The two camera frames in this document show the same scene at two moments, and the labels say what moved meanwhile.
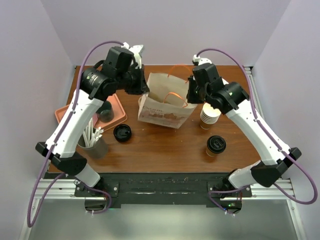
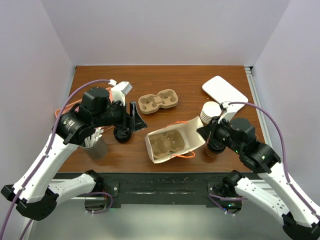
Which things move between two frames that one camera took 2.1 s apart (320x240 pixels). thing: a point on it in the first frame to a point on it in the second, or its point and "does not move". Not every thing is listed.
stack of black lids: [122, 132] does not move
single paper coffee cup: [211, 153] does not move
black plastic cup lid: [216, 144] does not move
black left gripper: [142, 87] to [126, 122]
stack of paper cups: [208, 115] does not move
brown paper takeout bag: [165, 102] to [176, 140]
